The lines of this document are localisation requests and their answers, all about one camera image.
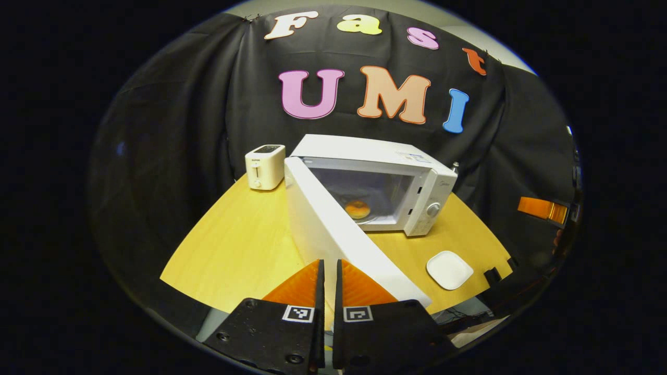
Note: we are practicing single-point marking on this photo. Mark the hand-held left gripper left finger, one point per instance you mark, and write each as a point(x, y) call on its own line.
point(321, 312)

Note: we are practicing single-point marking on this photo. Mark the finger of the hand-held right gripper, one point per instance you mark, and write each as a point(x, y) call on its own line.
point(542, 209)

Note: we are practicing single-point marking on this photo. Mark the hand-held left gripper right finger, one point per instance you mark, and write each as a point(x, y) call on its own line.
point(337, 312)

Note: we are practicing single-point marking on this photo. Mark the round brown bread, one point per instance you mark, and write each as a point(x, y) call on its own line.
point(358, 209)

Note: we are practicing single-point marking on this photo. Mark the white microwave oven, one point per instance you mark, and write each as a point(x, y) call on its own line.
point(365, 151)

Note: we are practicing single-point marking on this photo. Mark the black table clamp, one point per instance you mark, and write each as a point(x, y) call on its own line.
point(492, 276)
point(514, 263)

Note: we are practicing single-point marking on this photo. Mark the white square plate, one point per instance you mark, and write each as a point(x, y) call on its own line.
point(449, 270)

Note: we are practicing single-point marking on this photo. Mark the white toaster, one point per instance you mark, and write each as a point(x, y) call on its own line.
point(264, 169)

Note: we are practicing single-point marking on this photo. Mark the black backdrop cloth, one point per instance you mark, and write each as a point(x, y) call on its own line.
point(182, 130)

